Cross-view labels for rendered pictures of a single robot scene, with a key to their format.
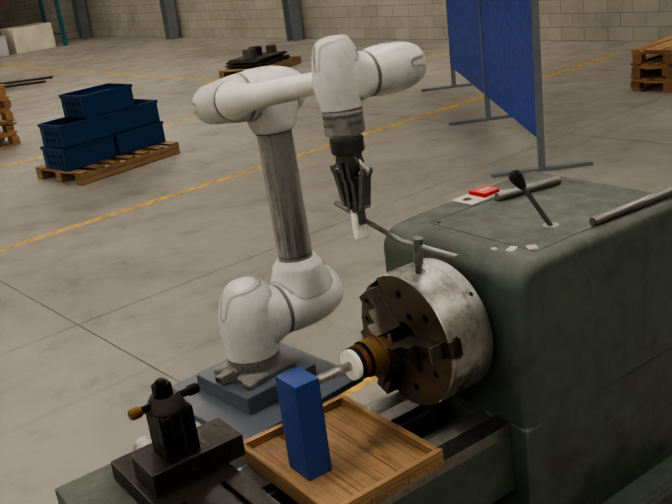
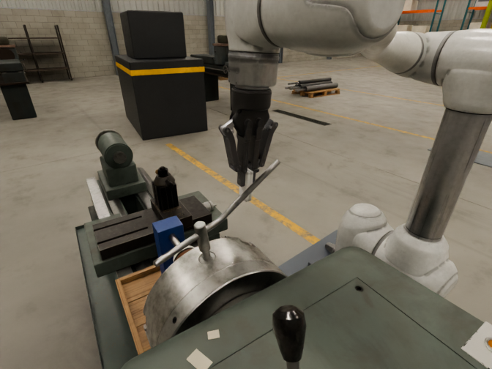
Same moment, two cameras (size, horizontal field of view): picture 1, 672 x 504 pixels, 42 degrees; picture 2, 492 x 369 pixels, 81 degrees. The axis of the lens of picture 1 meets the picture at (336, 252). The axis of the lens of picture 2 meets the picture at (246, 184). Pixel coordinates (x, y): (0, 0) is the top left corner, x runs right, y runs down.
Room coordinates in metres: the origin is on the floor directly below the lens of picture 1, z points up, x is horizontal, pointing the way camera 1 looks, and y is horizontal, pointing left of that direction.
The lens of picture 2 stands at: (1.89, -0.61, 1.63)
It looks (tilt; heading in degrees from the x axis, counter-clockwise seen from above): 28 degrees down; 91
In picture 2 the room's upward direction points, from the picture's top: straight up
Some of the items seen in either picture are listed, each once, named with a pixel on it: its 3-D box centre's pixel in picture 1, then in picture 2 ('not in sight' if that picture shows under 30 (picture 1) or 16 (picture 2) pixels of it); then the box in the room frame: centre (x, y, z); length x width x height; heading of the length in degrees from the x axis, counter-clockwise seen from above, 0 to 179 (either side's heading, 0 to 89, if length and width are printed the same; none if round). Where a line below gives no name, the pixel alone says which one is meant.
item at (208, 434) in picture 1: (189, 455); (170, 211); (1.57, 0.35, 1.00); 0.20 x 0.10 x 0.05; 124
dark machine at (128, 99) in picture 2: not in sight; (157, 72); (0.09, 5.13, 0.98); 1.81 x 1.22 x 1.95; 120
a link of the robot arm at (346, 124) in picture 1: (343, 122); (252, 70); (1.89, -0.05, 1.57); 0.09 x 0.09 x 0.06
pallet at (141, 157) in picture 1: (102, 128); not in sight; (8.85, 2.17, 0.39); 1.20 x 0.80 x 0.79; 136
